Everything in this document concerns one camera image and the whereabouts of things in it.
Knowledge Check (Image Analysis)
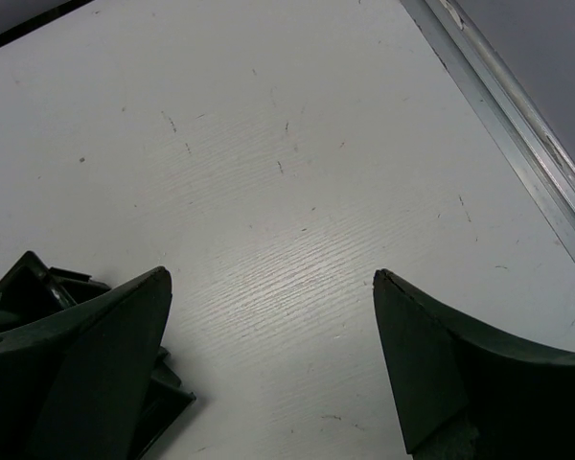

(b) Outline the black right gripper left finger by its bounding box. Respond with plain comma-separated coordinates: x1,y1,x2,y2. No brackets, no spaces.
0,266,172,459

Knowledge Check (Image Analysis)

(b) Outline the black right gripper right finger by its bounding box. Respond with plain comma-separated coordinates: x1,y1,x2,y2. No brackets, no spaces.
373,269,575,459

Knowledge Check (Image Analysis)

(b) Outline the black three-compartment tray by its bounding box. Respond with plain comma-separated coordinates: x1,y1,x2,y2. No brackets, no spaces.
0,252,195,459

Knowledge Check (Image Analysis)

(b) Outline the aluminium right side rail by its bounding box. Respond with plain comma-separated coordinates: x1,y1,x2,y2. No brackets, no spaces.
403,1,575,263

